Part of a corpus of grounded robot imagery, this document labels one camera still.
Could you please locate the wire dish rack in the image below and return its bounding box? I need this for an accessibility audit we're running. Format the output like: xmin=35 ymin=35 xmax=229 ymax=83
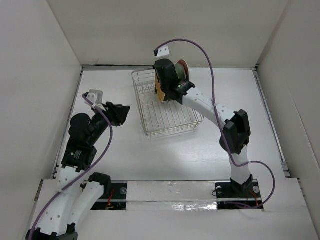
xmin=131 ymin=68 xmax=204 ymax=139

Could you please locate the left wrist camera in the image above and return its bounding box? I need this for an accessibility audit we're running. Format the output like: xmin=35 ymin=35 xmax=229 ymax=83
xmin=82 ymin=89 xmax=105 ymax=110

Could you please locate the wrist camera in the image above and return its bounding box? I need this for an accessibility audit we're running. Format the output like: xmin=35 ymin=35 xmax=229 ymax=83
xmin=153 ymin=44 xmax=170 ymax=59
xmin=82 ymin=89 xmax=105 ymax=110

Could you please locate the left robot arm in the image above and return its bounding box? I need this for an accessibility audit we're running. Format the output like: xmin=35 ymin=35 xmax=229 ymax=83
xmin=25 ymin=102 xmax=131 ymax=240

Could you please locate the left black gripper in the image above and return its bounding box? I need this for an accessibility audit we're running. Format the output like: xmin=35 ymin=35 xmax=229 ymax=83
xmin=88 ymin=101 xmax=130 ymax=145

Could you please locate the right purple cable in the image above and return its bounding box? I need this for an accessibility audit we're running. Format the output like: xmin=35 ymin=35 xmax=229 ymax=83
xmin=156 ymin=38 xmax=276 ymax=210

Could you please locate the white foam front strip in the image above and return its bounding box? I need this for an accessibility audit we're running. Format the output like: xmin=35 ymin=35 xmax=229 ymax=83
xmin=126 ymin=181 xmax=218 ymax=211

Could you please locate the red and blue floral plate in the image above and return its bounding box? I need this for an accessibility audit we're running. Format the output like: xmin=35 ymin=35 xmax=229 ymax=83
xmin=178 ymin=59 xmax=190 ymax=81

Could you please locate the purple cable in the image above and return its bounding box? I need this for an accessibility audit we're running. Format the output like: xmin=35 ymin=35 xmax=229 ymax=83
xmin=26 ymin=96 xmax=114 ymax=238
xmin=156 ymin=38 xmax=276 ymax=210

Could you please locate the teal flower plate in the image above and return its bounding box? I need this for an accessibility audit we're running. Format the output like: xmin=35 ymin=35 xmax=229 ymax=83
xmin=174 ymin=63 xmax=186 ymax=81

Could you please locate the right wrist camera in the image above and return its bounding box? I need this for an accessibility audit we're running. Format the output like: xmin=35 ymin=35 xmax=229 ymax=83
xmin=153 ymin=44 xmax=170 ymax=59

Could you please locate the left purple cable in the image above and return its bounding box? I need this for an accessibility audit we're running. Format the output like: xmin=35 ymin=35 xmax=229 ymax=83
xmin=26 ymin=96 xmax=114 ymax=238

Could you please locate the orange bamboo square plate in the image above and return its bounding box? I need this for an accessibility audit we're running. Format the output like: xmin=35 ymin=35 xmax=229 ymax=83
xmin=155 ymin=74 xmax=166 ymax=102

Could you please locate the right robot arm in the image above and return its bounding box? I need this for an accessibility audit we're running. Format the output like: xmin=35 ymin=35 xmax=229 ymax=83
xmin=153 ymin=58 xmax=253 ymax=197

